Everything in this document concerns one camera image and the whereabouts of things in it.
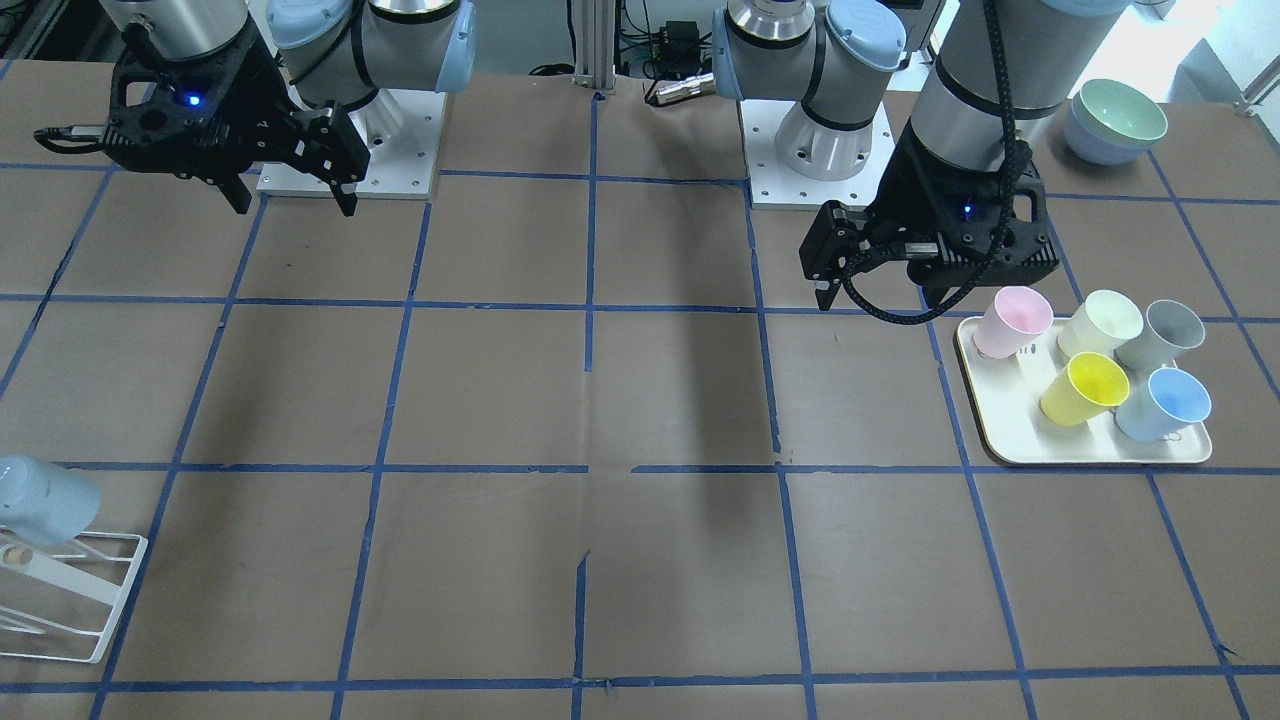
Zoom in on pink cup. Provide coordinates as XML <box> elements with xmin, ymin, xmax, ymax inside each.
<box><xmin>973</xmin><ymin>286</ymin><xmax>1055</xmax><ymax>359</ymax></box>

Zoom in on pale green cup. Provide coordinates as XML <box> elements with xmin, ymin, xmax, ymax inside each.
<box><xmin>1057</xmin><ymin>290</ymin><xmax>1146</xmax><ymax>359</ymax></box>

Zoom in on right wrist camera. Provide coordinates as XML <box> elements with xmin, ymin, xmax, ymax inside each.
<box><xmin>32</xmin><ymin>100</ymin><xmax>211</xmax><ymax>156</ymax></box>

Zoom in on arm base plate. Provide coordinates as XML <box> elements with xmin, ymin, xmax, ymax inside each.
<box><xmin>739</xmin><ymin>100</ymin><xmax>895</xmax><ymax>210</ymax></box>
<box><xmin>257</xmin><ymin>90</ymin><xmax>448</xmax><ymax>200</ymax></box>

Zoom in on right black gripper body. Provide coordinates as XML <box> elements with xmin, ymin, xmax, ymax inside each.
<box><xmin>105</xmin><ymin>26</ymin><xmax>291</xmax><ymax>186</ymax></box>

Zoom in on cream plastic tray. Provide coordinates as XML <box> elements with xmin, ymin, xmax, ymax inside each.
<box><xmin>954</xmin><ymin>316</ymin><xmax>1213</xmax><ymax>466</ymax></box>

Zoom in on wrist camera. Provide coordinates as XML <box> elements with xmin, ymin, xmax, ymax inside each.
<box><xmin>906</xmin><ymin>242</ymin><xmax>1060</xmax><ymax>288</ymax></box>
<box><xmin>32</xmin><ymin>100</ymin><xmax>211</xmax><ymax>156</ymax></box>

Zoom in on aluminium frame post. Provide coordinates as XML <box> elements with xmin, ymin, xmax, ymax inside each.
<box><xmin>570</xmin><ymin>0</ymin><xmax>618</xmax><ymax>95</ymax></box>

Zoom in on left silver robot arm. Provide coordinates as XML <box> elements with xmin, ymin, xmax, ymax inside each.
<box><xmin>712</xmin><ymin>1</ymin><xmax>1125</xmax><ymax>325</ymax></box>

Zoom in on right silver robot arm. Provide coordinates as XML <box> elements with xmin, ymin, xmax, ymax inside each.
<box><xmin>99</xmin><ymin>1</ymin><xmax>477</xmax><ymax>217</ymax></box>

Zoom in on grey cup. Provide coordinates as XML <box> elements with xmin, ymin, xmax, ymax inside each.
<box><xmin>1115</xmin><ymin>299</ymin><xmax>1206</xmax><ymax>373</ymax></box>

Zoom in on yellow cup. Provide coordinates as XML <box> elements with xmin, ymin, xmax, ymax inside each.
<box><xmin>1039</xmin><ymin>352</ymin><xmax>1132</xmax><ymax>427</ymax></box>

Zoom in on green bowl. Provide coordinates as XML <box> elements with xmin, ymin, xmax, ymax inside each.
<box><xmin>1071</xmin><ymin>78</ymin><xmax>1169</xmax><ymax>149</ymax></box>

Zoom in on light blue cup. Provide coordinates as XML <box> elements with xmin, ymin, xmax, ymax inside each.
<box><xmin>1</xmin><ymin>454</ymin><xmax>102</xmax><ymax>547</ymax></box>

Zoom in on white wire cup rack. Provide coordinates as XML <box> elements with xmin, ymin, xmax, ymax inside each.
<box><xmin>1</xmin><ymin>528</ymin><xmax>148</xmax><ymax>664</ymax></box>

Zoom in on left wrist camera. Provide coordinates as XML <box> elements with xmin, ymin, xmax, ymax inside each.
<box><xmin>906</xmin><ymin>242</ymin><xmax>1060</xmax><ymax>288</ymax></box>

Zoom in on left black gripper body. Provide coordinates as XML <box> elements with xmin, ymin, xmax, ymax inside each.
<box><xmin>867</xmin><ymin>128</ymin><xmax>1057</xmax><ymax>255</ymax></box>

